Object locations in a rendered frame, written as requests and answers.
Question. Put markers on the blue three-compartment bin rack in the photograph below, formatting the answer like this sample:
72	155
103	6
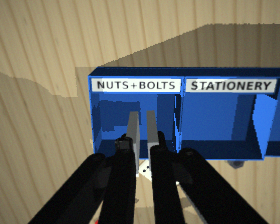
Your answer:
210	109

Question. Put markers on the dark grey hex nut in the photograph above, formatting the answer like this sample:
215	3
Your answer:
236	163

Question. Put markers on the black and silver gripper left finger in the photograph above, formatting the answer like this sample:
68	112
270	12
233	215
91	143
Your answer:
99	178

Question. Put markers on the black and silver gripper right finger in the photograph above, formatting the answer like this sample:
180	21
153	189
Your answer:
213	198

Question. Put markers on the white domino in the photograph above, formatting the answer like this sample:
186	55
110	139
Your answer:
144	169

